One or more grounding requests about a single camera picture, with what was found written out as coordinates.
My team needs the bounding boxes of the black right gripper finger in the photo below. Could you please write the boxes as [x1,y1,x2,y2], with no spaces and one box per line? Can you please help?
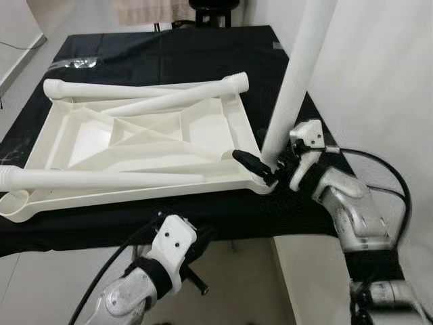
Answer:
[232,149,278,187]

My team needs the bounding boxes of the white plastic children table top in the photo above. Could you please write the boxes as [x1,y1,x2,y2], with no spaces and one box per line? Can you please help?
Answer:
[0,73,278,224]

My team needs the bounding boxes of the black tablecloth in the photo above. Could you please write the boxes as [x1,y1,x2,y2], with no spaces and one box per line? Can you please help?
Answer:
[0,26,380,257]

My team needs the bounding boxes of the black round stool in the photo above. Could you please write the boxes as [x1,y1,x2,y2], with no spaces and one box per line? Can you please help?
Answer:
[188,0,234,28]

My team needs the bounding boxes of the beige cloth covered table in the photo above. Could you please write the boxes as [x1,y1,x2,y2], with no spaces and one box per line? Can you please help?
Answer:
[115,0,197,26]

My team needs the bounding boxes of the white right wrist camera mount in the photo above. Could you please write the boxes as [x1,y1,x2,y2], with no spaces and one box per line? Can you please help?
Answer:
[288,121,327,192]

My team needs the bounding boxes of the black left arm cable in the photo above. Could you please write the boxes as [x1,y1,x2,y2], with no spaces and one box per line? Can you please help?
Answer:
[68,223,163,325]

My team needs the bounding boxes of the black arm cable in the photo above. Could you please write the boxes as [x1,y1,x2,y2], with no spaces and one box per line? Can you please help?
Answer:
[325,146,413,272]
[68,223,163,325]

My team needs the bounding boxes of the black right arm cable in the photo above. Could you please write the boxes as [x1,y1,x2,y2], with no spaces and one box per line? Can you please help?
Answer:
[325,146,413,272]

